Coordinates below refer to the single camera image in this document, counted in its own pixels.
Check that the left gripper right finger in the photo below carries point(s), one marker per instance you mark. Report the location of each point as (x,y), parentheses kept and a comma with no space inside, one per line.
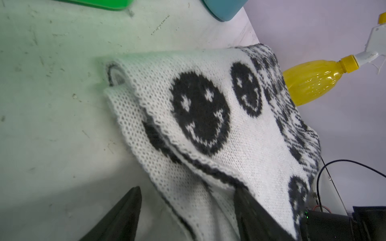
(254,222)

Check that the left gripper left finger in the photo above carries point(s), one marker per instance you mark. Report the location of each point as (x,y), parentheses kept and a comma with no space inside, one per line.
(121,222)

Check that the white black smiley scarf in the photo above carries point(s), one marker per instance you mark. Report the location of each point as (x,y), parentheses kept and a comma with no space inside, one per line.
(203,123)

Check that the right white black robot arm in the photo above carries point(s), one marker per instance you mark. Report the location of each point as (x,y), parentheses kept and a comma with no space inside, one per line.
(366,223)

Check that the green plastic basket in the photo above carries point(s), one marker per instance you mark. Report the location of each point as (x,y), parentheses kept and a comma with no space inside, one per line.
(113,5)

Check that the yellow spray bottle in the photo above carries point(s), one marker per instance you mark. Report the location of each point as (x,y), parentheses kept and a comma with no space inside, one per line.
(309,81)

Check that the teal vase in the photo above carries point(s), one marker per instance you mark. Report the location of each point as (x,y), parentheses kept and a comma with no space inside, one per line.
(224,10)

